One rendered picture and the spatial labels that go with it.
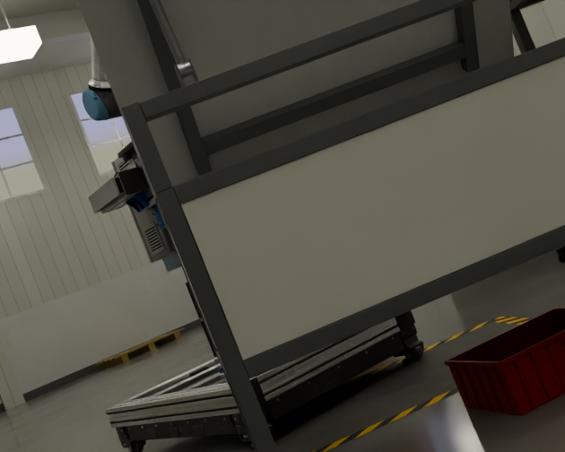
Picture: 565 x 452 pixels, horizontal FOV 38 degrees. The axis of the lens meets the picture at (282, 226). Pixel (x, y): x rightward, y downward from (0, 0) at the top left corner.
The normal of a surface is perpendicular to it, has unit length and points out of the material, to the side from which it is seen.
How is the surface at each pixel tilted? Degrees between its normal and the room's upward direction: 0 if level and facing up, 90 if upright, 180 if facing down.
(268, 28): 126
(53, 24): 90
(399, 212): 90
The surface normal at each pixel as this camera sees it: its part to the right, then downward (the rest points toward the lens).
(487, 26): 0.32, 0.48
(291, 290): 0.12, -0.08
